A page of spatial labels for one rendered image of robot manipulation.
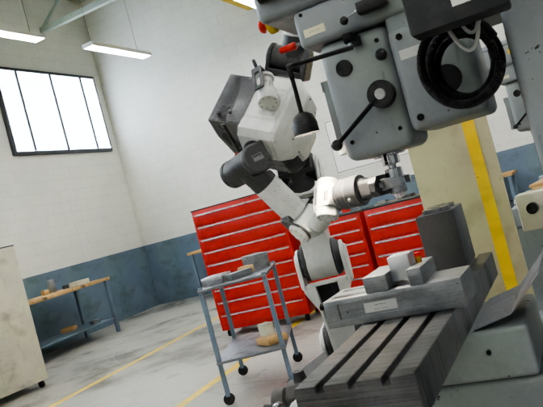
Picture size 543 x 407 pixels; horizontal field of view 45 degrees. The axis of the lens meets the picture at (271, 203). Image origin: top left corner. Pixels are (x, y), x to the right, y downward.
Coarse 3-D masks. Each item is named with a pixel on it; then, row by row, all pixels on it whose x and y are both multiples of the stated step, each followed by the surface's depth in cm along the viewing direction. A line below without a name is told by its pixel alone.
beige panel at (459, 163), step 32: (448, 128) 339; (480, 128) 332; (416, 160) 347; (448, 160) 340; (480, 160) 334; (448, 192) 342; (480, 192) 335; (480, 224) 337; (512, 224) 331; (512, 256) 332
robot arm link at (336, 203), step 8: (320, 184) 192; (328, 184) 190; (336, 184) 187; (320, 192) 191; (328, 192) 189; (336, 192) 186; (320, 200) 190; (328, 200) 188; (336, 200) 186; (320, 208) 189; (328, 208) 188; (336, 208) 190; (344, 208) 188; (320, 216) 190; (328, 216) 189; (336, 216) 189
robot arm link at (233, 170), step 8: (240, 152) 211; (232, 160) 213; (240, 160) 208; (224, 168) 216; (232, 168) 212; (240, 168) 209; (224, 176) 216; (232, 176) 213; (240, 176) 212; (248, 176) 210; (256, 176) 210; (264, 176) 211; (272, 176) 213; (232, 184) 217; (240, 184) 217; (248, 184) 213; (256, 184) 211; (264, 184) 211; (256, 192) 214
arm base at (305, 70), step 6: (270, 48) 228; (270, 54) 227; (306, 54) 224; (312, 54) 229; (270, 66) 230; (300, 66) 225; (306, 66) 225; (312, 66) 233; (276, 72) 228; (282, 72) 227; (294, 72) 227; (306, 72) 227; (300, 78) 226; (306, 78) 229
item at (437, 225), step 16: (432, 208) 212; (448, 208) 208; (432, 224) 206; (448, 224) 204; (464, 224) 217; (432, 240) 206; (448, 240) 204; (464, 240) 208; (432, 256) 207; (448, 256) 205; (464, 256) 203
